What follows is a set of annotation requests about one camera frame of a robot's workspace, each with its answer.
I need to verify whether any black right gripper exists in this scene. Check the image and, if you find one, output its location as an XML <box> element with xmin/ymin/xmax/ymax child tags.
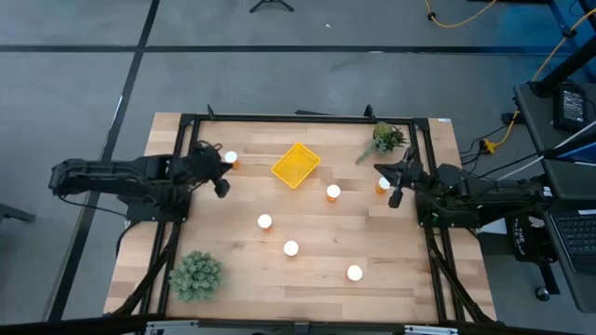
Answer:
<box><xmin>373</xmin><ymin>161</ymin><xmax>427</xmax><ymax>190</ymax></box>

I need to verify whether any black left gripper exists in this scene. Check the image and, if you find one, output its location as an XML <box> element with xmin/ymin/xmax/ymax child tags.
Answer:
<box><xmin>188</xmin><ymin>151</ymin><xmax>233</xmax><ymax>185</ymax></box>

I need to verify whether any yellow plastic basket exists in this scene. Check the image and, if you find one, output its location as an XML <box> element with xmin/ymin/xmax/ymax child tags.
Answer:
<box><xmin>270</xmin><ymin>141</ymin><xmax>322</xmax><ymax>190</ymax></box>

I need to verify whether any potted succulent with trailing strand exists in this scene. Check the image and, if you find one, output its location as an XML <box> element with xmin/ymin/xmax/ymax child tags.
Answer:
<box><xmin>354</xmin><ymin>120</ymin><xmax>410</xmax><ymax>167</ymax></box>

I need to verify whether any round bushy green plant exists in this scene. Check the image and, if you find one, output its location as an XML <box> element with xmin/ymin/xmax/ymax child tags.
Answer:
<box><xmin>168</xmin><ymin>250</ymin><xmax>224</xmax><ymax>303</ymax></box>

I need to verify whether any black bag with white print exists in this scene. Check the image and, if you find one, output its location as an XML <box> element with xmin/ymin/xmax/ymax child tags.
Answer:
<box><xmin>505</xmin><ymin>214</ymin><xmax>546</xmax><ymax>264</ymax></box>

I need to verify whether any dark grey side desk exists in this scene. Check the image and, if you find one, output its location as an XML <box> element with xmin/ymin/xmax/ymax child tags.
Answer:
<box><xmin>513</xmin><ymin>81</ymin><xmax>596</xmax><ymax>314</ymax></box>

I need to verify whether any black power adapter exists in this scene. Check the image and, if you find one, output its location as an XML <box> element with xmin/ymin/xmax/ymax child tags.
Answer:
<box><xmin>552</xmin><ymin>82</ymin><xmax>588</xmax><ymax>132</ymax></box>

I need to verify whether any black chair leg with caster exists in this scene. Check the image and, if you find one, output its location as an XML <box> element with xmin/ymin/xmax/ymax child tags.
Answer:
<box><xmin>535</xmin><ymin>262</ymin><xmax>562</xmax><ymax>302</ymax></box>

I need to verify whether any open laptop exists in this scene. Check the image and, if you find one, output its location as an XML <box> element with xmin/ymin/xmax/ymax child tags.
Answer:
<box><xmin>542</xmin><ymin>134</ymin><xmax>596</xmax><ymax>275</ymax></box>

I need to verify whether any grey stand leg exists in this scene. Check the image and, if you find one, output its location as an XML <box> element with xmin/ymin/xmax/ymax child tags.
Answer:
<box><xmin>0</xmin><ymin>203</ymin><xmax>37</xmax><ymax>224</ymax></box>

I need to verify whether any black aluminium crossbeam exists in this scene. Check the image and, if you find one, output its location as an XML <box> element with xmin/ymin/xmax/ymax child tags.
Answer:
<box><xmin>0</xmin><ymin>314</ymin><xmax>596</xmax><ymax>335</ymax></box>

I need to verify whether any black aluminium table frame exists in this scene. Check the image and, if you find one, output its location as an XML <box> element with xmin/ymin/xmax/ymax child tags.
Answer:
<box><xmin>111</xmin><ymin>104</ymin><xmax>497</xmax><ymax>327</ymax></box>

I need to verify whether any yellow power cable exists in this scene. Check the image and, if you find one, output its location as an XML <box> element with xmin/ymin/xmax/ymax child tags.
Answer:
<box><xmin>481</xmin><ymin>7</ymin><xmax>596</xmax><ymax>154</ymax></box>
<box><xmin>424</xmin><ymin>0</ymin><xmax>498</xmax><ymax>29</ymax></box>

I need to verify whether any white cable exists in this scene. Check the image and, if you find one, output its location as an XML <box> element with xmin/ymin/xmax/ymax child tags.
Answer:
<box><xmin>495</xmin><ymin>121</ymin><xmax>596</xmax><ymax>181</ymax></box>

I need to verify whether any black diagonal post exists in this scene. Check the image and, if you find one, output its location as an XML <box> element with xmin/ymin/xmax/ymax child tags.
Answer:
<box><xmin>528</xmin><ymin>34</ymin><xmax>596</xmax><ymax>98</ymax></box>

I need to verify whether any blue metal frame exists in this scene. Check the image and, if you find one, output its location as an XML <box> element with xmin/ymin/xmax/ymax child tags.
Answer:
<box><xmin>547</xmin><ymin>0</ymin><xmax>596</xmax><ymax>83</ymax></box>

